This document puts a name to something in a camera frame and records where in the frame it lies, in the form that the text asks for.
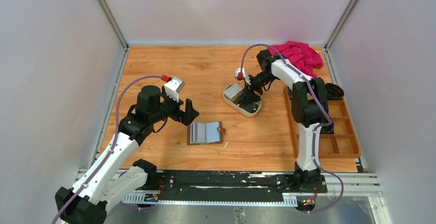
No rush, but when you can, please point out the wooden compartment organizer tray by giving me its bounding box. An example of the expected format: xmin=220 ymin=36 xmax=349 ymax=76
xmin=283 ymin=87 xmax=361 ymax=159

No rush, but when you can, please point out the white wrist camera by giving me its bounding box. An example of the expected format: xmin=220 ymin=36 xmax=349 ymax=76
xmin=234 ymin=67 xmax=251 ymax=85
xmin=161 ymin=75 xmax=185 ymax=103

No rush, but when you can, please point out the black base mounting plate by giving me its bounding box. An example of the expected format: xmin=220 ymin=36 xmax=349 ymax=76
xmin=138 ymin=170 xmax=328 ymax=203

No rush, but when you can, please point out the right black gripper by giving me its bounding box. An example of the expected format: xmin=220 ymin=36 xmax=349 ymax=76
xmin=244 ymin=71 xmax=277 ymax=105

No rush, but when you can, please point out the black coiled cable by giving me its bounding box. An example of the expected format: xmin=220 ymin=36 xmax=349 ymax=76
xmin=325 ymin=83 xmax=344 ymax=101

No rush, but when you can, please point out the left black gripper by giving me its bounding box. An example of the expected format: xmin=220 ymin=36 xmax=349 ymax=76
xmin=150 ymin=86 xmax=199 ymax=125

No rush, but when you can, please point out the pink cloth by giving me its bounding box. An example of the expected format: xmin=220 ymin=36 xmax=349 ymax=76
xmin=272 ymin=41 xmax=324 ymax=78

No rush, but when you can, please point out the brown leather card holder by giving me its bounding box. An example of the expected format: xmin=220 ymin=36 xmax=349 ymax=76
xmin=187 ymin=121 xmax=226 ymax=145

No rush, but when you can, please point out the beige oval card tray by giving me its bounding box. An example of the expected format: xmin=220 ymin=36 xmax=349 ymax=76
xmin=223 ymin=83 xmax=263 ymax=118

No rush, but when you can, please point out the aluminium rail frame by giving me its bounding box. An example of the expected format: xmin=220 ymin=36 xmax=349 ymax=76
xmin=56 ymin=166 xmax=391 ymax=223

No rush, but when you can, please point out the silver grey card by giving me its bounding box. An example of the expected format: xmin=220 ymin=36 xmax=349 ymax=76
xmin=190 ymin=122 xmax=207 ymax=144

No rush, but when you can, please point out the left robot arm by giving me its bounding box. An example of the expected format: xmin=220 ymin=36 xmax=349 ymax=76
xmin=52 ymin=85 xmax=199 ymax=223

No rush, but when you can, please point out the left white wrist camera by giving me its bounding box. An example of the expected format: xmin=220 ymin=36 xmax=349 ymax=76
xmin=161 ymin=75 xmax=185 ymax=103

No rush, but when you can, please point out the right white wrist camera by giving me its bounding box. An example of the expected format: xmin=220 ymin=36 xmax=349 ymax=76
xmin=234 ymin=67 xmax=251 ymax=85

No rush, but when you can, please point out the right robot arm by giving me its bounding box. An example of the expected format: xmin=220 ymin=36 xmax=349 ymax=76
xmin=234 ymin=50 xmax=332 ymax=192

